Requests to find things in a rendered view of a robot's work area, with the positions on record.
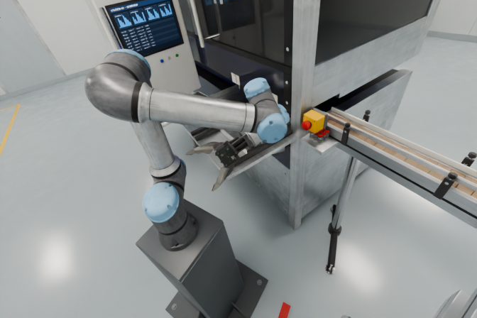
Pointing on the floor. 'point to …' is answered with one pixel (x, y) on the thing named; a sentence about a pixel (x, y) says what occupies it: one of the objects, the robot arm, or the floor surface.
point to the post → (302, 72)
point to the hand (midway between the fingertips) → (198, 172)
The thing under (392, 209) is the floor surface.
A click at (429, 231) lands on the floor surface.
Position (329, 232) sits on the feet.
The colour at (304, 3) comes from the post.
